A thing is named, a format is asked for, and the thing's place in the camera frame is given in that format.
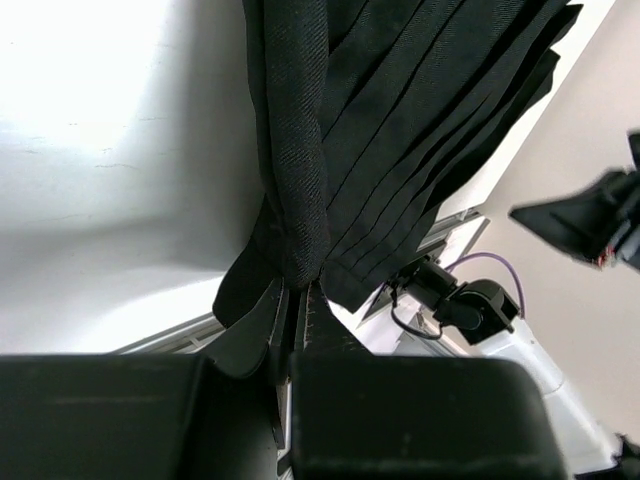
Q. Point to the black pleated skirt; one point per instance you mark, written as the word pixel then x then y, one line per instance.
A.
pixel 369 116

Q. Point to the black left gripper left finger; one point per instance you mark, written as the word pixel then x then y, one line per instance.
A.
pixel 206 415

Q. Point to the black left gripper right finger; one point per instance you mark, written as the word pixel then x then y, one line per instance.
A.
pixel 357 415

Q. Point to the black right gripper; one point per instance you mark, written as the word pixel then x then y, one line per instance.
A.
pixel 599 224

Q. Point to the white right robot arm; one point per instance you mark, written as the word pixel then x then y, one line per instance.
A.
pixel 494 322

